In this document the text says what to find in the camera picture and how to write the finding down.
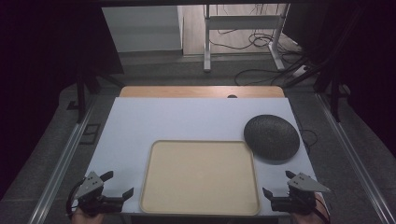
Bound person's left hand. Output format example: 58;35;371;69
70;207;106;224

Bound black floor socket plate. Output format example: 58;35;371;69
78;123;102;146

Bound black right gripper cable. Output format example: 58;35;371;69
306;195;332;224

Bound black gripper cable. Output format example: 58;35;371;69
64;178;87;218
306;195;332;224

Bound white metal desk frame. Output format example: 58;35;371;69
203;3;291;74

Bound black floor cables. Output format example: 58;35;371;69
208;29;312;88

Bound silver floor rail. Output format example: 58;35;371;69
27;94;98;224
315;92;396;224

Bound dark speckled round plate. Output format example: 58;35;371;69
243;114;301;161

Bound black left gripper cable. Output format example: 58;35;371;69
64;178;87;218

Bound white table cover sheet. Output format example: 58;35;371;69
72;96;326;217

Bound wooden table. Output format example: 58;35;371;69
119;85;286;99

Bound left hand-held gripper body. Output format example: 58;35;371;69
74;171;124;217

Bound white cabinet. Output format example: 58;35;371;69
101;5;185;54

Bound dark curtain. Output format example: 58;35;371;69
281;0;396;158
0;0;125;200

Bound beige rectangular tray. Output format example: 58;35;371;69
139;139;262;217

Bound white power strip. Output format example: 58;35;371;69
292;64;309;78

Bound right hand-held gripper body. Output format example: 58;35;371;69
270;172;332;217

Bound person's right hand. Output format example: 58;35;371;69
290;192;330;224

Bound black metal stand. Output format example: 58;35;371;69
312;71;351;123
66;69;125;124

